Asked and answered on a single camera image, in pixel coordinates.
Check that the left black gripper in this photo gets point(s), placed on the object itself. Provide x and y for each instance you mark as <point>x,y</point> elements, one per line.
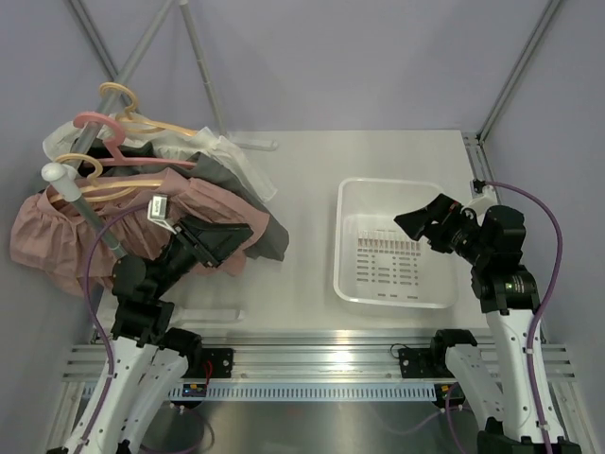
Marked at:
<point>212,243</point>

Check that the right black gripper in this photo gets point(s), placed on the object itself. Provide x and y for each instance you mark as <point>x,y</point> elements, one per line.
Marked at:
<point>442,208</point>

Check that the beige hanger front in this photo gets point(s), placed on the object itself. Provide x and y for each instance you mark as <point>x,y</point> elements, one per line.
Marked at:
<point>59,177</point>

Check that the beige hanger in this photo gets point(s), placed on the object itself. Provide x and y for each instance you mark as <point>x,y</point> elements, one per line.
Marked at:
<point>59,177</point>
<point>135,122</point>

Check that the pink hanger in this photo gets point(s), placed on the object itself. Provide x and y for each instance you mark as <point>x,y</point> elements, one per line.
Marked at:
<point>93,119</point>

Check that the pink skirt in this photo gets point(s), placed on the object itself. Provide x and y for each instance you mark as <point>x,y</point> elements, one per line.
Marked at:
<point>53,237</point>

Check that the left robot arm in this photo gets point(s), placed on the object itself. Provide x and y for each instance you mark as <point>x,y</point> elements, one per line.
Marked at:
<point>145,355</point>

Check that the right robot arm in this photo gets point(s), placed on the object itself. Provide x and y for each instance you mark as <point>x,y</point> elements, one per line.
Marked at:
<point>514,413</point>

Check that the white skirt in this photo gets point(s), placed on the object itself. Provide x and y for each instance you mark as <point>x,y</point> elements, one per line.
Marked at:
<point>204,147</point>

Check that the beige hanger rear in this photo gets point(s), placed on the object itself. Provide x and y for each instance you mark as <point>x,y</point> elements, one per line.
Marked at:
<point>135,122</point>

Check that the white plastic basket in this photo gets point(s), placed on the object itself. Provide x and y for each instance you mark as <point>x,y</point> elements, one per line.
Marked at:
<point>376,263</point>

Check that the grey clothes rack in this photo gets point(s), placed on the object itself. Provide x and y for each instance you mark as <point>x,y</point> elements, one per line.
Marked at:
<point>272,245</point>

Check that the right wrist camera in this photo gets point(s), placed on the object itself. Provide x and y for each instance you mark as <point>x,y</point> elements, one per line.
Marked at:
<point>483,198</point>

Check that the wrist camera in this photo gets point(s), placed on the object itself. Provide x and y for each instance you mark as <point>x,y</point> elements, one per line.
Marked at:
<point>483,198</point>
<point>157,212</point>

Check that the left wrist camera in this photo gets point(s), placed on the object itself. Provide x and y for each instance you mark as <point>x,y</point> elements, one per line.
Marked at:
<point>157,212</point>

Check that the aluminium rail base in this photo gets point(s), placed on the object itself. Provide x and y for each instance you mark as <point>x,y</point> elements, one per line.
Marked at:
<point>319,356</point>

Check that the white slotted cable duct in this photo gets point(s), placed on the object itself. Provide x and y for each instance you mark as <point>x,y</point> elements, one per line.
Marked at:
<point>305,392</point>

